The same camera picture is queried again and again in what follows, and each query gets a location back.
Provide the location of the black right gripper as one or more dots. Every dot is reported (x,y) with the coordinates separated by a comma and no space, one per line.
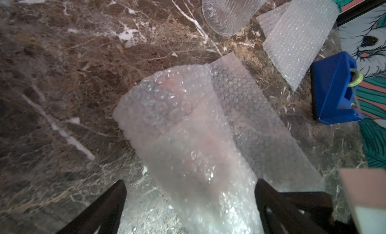
(318,210)

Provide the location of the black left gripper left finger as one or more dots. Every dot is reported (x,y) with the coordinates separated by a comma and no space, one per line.
(103,215)

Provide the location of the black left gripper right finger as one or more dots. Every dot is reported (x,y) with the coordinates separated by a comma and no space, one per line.
(277,214)

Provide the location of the bubble wrap pile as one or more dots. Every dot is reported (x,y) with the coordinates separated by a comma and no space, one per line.
(207,133)

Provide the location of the back bubble wrap sheet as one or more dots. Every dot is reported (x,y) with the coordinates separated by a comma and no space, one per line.
(295,33)

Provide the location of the blue tape dispenser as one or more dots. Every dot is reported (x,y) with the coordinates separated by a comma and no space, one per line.
(332,96)

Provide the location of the clear textured glass vase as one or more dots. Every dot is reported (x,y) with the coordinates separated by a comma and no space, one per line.
(227,17)

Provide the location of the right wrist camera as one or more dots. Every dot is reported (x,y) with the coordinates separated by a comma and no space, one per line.
(365,192)

